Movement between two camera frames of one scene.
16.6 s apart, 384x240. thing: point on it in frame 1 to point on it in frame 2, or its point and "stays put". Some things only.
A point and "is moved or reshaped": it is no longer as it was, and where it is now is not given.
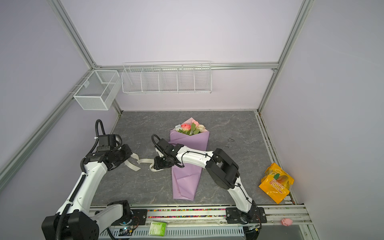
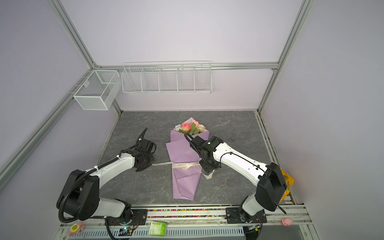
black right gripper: (157, 161) to (206, 168)
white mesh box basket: (97, 91) stays put
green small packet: (157, 228) stays put
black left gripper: (125, 148) to (152, 160)
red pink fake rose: (186, 127) stays put
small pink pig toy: (286, 222) stays put
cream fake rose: (201, 127) stays put
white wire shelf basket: (177, 77) stays put
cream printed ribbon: (150, 161) is moved or reshaped
